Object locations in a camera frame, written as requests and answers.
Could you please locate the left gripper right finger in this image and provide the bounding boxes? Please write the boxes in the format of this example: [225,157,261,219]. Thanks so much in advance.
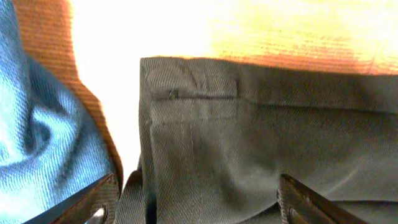
[277,174,366,224]

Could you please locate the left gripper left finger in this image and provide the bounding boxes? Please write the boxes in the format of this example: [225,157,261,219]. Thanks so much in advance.
[25,173,120,224]

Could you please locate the black polo shirt with logo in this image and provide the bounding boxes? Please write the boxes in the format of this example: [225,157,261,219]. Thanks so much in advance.
[116,57,397,223]

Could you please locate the blue crumpled shirt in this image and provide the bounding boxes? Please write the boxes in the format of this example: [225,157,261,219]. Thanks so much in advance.
[1,0,115,223]

